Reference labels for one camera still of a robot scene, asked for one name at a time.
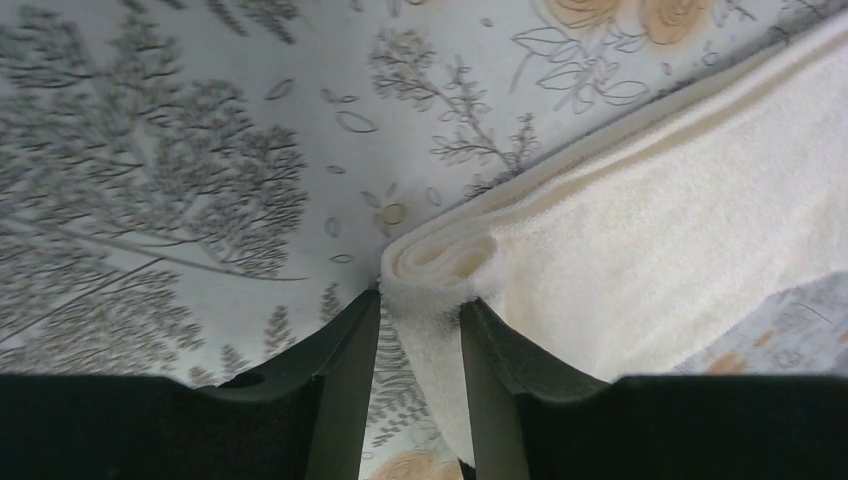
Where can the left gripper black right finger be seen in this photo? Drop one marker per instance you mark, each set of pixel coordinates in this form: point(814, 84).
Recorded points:
point(533, 416)

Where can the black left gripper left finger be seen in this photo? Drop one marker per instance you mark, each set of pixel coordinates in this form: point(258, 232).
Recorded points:
point(299, 415)

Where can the cream terry towel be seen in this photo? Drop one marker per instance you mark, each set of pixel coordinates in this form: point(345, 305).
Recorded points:
point(641, 244)

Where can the floral patterned table mat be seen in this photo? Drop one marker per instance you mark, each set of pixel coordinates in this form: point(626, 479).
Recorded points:
point(190, 188)

